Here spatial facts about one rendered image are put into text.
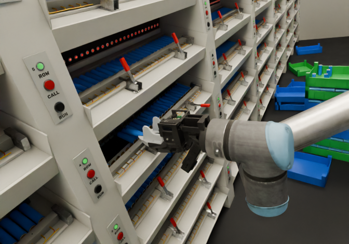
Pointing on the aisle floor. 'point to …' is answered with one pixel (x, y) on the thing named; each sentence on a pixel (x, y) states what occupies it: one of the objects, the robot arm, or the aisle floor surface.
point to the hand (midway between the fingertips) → (145, 137)
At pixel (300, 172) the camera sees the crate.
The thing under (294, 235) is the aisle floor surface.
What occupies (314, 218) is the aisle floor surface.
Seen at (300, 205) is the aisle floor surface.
